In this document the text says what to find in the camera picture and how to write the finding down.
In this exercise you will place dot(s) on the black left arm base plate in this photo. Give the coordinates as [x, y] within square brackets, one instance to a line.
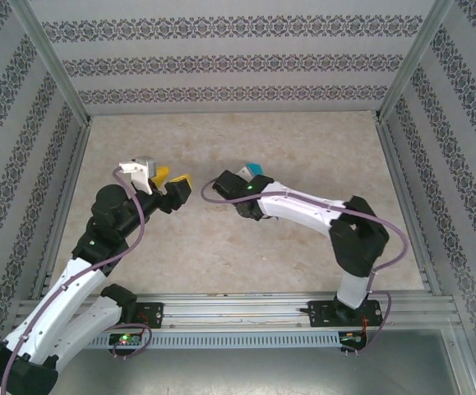
[155, 314]

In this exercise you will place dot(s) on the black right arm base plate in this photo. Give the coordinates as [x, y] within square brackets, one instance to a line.
[320, 314]

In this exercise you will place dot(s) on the long aluminium mounting rail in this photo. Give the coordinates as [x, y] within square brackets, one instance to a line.
[237, 308]

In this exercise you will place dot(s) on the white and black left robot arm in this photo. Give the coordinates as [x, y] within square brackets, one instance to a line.
[56, 304]

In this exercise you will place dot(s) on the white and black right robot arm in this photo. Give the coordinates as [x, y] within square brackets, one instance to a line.
[295, 205]

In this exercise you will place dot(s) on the aluminium frame bar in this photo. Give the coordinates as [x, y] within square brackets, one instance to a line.
[463, 362]

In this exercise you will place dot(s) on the grey metal sheet panel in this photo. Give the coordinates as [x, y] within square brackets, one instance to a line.
[237, 374]

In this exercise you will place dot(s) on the aluminium table side rail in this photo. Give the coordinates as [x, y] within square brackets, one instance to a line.
[406, 197]
[67, 185]

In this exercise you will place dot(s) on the circuit board with green light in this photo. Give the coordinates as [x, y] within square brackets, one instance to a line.
[126, 339]

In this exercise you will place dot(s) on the teal cloth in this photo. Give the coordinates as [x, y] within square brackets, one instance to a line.
[255, 168]

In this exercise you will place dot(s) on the small circuit board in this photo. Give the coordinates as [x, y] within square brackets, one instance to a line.
[350, 337]

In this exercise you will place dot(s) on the aluminium corner post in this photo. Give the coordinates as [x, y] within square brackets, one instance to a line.
[52, 57]
[414, 57]

